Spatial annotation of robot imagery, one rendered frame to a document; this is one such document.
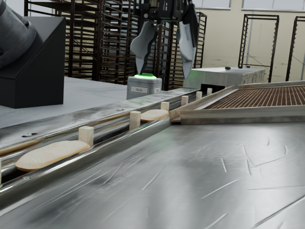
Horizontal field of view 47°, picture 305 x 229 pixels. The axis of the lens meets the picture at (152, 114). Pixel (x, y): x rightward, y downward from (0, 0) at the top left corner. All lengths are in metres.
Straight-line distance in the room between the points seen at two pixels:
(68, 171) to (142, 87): 0.58
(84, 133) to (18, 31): 0.47
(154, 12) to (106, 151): 0.28
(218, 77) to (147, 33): 0.48
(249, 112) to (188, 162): 0.15
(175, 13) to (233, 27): 7.16
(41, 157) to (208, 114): 0.16
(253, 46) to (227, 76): 6.58
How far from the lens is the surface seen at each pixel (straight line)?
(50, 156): 0.33
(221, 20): 7.76
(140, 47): 0.62
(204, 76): 1.07
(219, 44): 7.72
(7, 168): 0.33
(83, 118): 0.49
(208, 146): 0.25
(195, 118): 0.36
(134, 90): 0.88
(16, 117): 0.70
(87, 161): 0.33
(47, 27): 0.87
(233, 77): 1.06
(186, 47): 0.59
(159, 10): 0.56
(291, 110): 0.35
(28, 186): 0.27
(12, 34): 0.82
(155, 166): 0.21
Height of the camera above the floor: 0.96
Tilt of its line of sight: 10 degrees down
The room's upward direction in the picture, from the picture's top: 5 degrees clockwise
